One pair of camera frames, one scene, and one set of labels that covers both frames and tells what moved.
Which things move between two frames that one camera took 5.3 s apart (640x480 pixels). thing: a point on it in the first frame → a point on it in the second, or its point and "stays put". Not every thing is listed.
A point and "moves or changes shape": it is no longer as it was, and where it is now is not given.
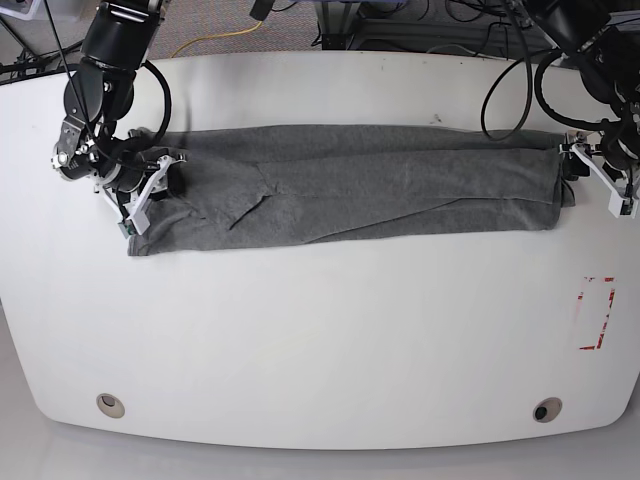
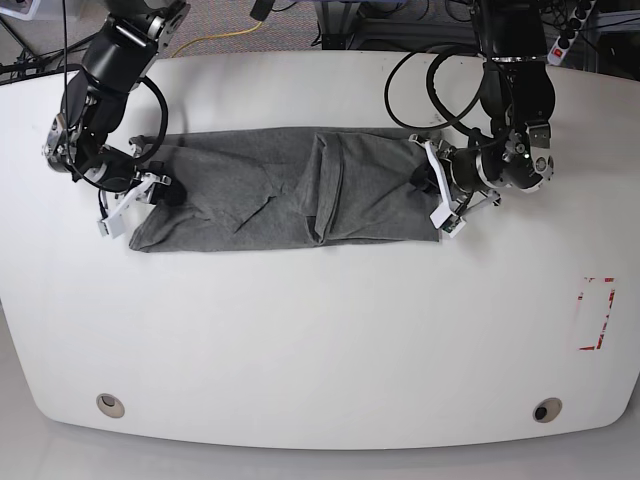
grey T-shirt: (285, 185) moves or changes shape
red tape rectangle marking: (598, 343) stays put
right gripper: (614, 151) → (482, 169)
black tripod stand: (28, 64) stays put
